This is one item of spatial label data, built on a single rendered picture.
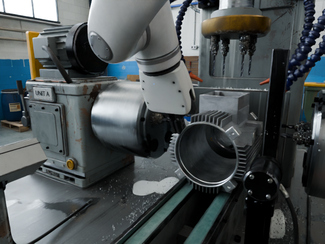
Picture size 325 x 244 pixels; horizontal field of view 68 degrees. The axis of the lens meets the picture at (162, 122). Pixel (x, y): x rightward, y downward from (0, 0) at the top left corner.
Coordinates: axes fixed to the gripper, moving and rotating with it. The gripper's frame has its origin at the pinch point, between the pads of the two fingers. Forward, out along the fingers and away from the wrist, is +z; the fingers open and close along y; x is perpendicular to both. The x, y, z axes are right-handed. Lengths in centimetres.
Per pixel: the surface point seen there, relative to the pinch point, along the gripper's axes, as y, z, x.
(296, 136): 24.0, 7.8, 8.8
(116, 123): -23.0, 5.8, 2.6
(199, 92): -6.0, 10.1, 26.0
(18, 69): -540, 133, 238
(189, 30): -236, 182, 508
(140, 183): -23.0, 33.1, 0.2
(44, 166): -61, 25, -9
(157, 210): 0.3, 10.1, -16.7
